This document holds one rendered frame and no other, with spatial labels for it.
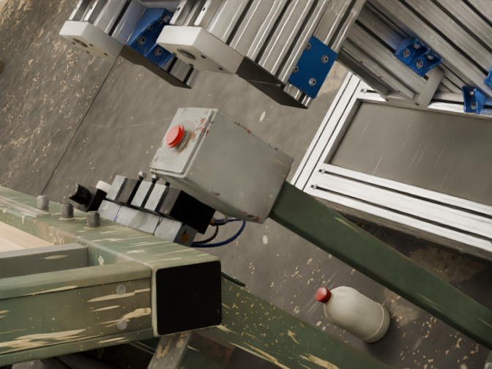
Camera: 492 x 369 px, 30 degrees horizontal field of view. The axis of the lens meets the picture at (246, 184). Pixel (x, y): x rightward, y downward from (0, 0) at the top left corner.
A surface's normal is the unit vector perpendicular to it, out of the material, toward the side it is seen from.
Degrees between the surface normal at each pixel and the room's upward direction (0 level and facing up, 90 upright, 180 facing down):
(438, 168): 0
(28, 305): 90
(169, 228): 0
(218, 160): 90
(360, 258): 90
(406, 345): 0
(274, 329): 90
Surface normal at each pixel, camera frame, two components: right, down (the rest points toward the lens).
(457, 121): -0.73, -0.45
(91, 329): 0.53, 0.10
